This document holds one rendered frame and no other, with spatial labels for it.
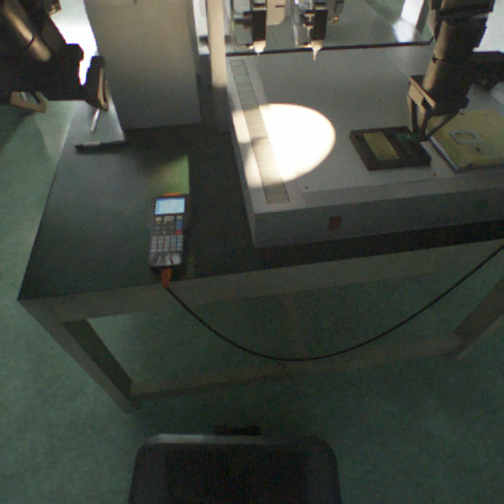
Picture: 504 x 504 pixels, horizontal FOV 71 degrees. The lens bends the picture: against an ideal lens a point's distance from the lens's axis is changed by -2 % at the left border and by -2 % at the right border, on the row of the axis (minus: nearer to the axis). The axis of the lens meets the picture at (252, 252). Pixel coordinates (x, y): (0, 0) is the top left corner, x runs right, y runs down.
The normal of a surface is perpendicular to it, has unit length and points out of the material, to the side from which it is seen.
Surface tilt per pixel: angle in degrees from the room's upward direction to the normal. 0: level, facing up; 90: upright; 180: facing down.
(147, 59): 90
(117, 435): 0
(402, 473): 0
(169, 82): 90
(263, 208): 0
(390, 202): 90
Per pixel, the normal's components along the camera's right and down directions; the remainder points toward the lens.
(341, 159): 0.00, -0.63
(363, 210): 0.15, 0.77
